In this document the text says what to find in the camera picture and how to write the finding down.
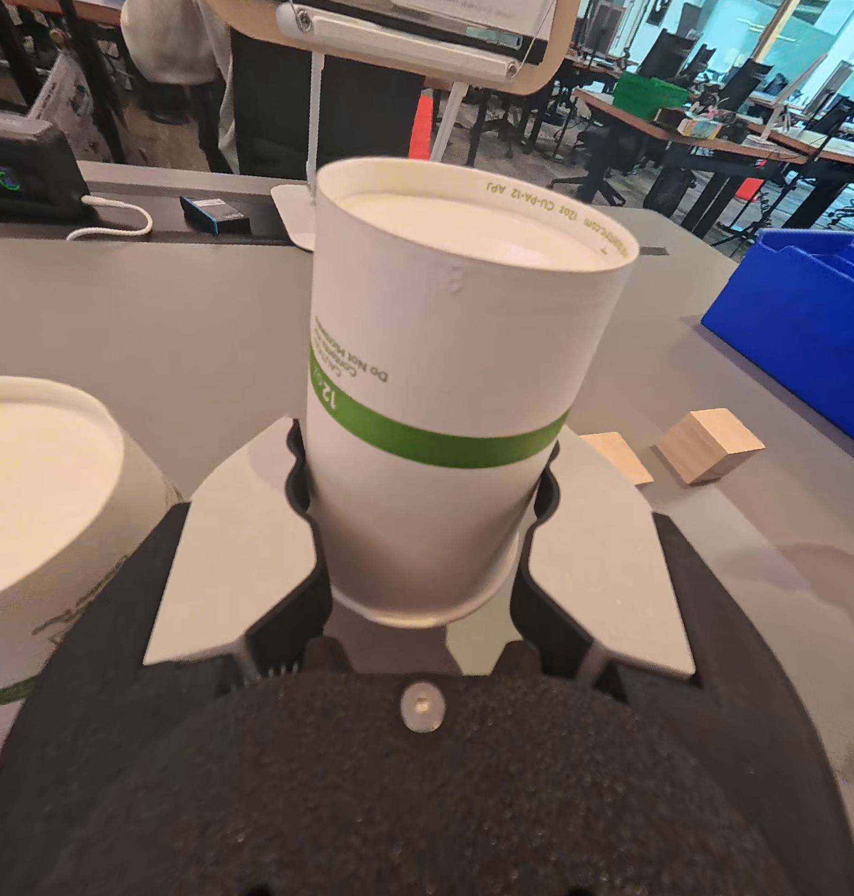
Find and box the black mesh basket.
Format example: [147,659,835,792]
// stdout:
[644,164,694,218]

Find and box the white printed paper sheet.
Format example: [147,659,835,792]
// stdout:
[28,49,113,162]

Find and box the black charger with display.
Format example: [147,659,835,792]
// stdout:
[0,115,92,224]

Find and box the blue plastic bin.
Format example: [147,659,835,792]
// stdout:
[700,227,854,460]

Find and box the wood-edged office desk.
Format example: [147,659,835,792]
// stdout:
[0,0,131,162]
[574,87,806,239]
[745,126,854,211]

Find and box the green plastic crate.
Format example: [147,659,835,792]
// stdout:
[612,70,691,124]

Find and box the printed instruction sheet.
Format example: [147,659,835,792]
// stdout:
[392,0,558,36]

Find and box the white cable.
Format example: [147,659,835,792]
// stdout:
[66,195,155,243]

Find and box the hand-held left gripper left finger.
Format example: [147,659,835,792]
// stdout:
[143,418,333,683]

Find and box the tan-edged display board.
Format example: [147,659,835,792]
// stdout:
[206,0,582,96]

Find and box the wooden cube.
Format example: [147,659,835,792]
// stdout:
[654,408,767,486]
[580,432,656,488]

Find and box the white paper cup green band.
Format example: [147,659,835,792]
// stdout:
[0,377,187,712]
[304,157,641,630]

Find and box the black office chair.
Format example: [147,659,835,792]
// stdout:
[637,28,698,82]

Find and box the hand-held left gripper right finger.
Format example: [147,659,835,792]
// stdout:
[510,423,697,685]

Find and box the small black box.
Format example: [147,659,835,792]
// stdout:
[179,195,252,236]

